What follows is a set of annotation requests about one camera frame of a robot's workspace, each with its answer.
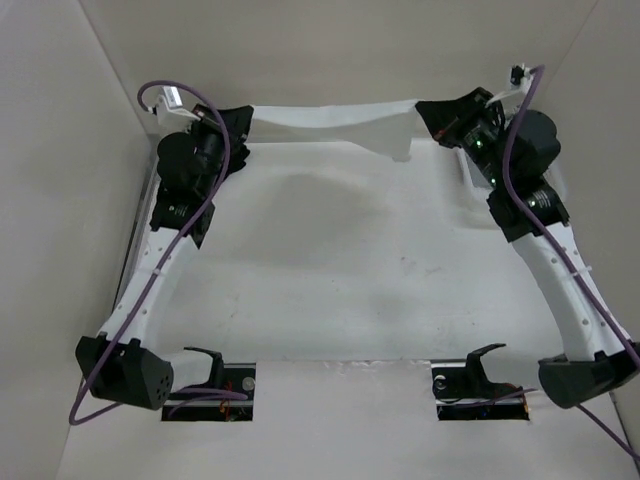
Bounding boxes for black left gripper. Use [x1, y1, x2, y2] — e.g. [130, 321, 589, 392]
[185, 105, 256, 197]

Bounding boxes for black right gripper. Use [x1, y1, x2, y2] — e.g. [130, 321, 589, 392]
[416, 88, 510, 189]

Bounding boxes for white tank top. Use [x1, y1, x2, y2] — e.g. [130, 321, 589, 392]
[253, 99, 418, 162]

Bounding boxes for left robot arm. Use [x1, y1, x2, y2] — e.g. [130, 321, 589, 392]
[75, 104, 254, 410]

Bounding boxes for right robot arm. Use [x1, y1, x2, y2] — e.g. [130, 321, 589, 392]
[416, 88, 639, 409]

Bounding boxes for folded black tank top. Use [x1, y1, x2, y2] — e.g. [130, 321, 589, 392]
[224, 144, 251, 179]

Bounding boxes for white plastic basket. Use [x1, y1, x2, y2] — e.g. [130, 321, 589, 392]
[455, 149, 568, 204]

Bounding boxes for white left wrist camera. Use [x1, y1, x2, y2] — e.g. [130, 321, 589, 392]
[149, 85, 197, 131]

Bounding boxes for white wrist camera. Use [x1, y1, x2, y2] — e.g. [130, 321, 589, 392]
[149, 85, 197, 131]
[486, 63, 533, 106]

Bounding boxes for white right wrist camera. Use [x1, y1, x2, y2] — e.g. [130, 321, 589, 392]
[486, 63, 533, 106]

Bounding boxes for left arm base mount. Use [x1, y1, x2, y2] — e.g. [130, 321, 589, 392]
[161, 347, 257, 422]

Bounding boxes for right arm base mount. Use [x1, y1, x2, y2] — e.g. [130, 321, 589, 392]
[430, 343, 530, 421]

